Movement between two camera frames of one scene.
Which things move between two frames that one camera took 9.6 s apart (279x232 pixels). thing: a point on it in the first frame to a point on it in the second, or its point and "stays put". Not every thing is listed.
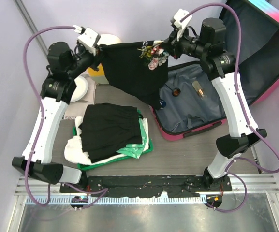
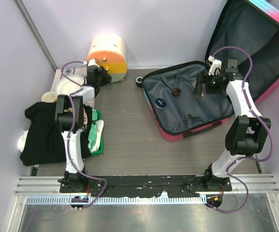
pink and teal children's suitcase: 260,34 stays put
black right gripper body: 185,45 to 212,84
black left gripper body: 83,59 to 97,81
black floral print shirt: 141,66 to 43,142
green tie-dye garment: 136,150 to 94,137
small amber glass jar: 176,92 stays put
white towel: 73,150 to 22,140
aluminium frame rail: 50,185 stays put
